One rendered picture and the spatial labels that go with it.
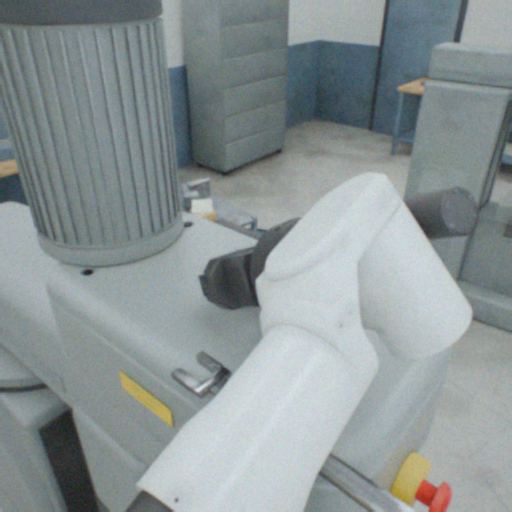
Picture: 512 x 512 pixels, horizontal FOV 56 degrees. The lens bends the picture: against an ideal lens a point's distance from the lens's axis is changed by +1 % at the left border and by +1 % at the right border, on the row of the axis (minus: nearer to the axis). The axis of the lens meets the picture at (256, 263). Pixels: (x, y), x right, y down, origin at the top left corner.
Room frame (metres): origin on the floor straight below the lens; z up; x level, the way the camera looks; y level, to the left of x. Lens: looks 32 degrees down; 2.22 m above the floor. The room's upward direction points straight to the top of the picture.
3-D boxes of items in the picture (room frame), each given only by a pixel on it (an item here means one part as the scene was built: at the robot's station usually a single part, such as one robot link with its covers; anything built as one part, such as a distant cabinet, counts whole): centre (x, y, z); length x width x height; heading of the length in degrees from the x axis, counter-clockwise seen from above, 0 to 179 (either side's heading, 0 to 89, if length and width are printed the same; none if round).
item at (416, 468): (0.30, -0.16, 1.76); 0.06 x 0.02 x 0.06; 140
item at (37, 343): (0.77, 0.40, 1.66); 0.80 x 0.23 x 0.20; 50
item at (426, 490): (0.28, -0.18, 1.76); 0.04 x 0.03 x 0.04; 140
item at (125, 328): (0.46, 0.03, 1.81); 0.47 x 0.26 x 0.16; 50
